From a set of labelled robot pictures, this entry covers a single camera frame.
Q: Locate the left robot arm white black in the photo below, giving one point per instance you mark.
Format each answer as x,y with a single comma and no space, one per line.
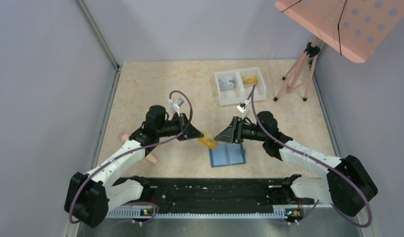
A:
91,196

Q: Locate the teal card holder wallet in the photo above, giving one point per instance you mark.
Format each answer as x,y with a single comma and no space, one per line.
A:
227,155

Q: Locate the white two-compartment tray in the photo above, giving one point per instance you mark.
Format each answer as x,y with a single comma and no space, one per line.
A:
241,91

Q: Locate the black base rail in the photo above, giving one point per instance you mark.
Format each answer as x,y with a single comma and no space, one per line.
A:
218,195

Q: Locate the silver card in tray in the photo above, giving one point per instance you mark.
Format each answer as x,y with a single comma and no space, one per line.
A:
226,84

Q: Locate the gold card in tray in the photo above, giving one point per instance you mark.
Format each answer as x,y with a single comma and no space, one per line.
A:
251,79

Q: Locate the pink perforated board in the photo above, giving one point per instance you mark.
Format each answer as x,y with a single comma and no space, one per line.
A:
354,28

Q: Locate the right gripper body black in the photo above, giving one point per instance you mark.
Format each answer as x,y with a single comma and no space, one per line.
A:
237,130

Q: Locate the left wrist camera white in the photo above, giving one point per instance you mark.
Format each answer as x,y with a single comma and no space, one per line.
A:
175,105

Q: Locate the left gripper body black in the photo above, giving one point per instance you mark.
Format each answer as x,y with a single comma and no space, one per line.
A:
182,127

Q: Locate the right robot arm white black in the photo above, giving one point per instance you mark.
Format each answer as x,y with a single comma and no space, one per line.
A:
341,182

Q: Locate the beige wooden peg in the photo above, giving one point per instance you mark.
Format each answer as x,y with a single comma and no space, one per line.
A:
150,158

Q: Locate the aluminium frame post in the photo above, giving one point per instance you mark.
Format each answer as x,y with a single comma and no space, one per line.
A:
91,23

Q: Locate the grey slotted cable duct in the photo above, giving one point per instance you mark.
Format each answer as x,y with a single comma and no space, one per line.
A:
138,213

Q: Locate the pink tripod stand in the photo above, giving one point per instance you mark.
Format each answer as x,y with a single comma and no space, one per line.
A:
291,77

